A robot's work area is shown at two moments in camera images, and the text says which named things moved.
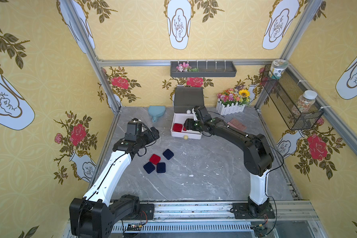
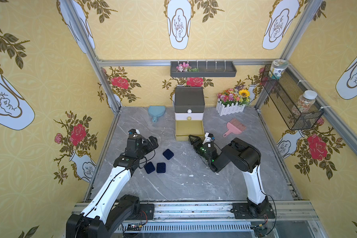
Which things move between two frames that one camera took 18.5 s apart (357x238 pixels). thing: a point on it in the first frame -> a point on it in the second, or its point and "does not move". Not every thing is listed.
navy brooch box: [161, 167] does not move
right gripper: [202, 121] -> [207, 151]
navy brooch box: [168, 154] does not move
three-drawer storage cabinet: [185, 99] does not move
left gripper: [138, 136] -> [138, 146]
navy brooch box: [148, 167] does not move
